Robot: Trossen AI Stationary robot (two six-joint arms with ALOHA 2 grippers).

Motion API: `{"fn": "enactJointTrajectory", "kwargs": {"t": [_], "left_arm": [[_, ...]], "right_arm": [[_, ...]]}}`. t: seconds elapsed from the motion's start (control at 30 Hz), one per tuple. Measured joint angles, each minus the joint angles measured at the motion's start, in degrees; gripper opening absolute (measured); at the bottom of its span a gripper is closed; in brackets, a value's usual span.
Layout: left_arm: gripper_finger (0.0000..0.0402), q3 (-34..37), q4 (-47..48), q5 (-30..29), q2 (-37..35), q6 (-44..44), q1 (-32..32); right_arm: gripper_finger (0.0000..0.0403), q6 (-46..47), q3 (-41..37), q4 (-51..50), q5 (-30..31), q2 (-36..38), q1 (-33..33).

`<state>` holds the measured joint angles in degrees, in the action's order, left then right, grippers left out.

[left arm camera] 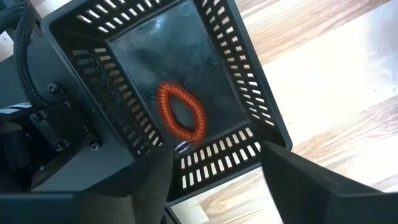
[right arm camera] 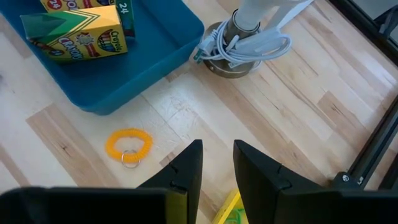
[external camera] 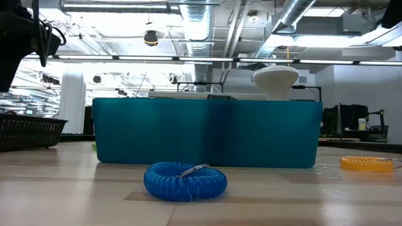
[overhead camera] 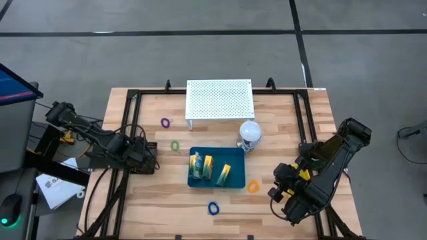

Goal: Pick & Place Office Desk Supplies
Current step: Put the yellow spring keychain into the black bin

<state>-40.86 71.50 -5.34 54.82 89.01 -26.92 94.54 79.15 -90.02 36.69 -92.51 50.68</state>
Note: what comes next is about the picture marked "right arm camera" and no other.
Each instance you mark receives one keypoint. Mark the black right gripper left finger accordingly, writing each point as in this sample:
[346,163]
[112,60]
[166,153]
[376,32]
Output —
[183,174]

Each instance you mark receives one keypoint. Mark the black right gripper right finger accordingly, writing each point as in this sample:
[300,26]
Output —
[258,177]

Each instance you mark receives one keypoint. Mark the green silicone wristband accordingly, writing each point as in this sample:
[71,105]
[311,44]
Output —
[236,214]

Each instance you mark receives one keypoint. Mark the teal plastic tray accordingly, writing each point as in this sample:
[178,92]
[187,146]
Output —
[149,62]

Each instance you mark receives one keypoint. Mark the yellow plastic basket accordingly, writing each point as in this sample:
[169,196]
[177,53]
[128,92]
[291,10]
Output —
[228,205]

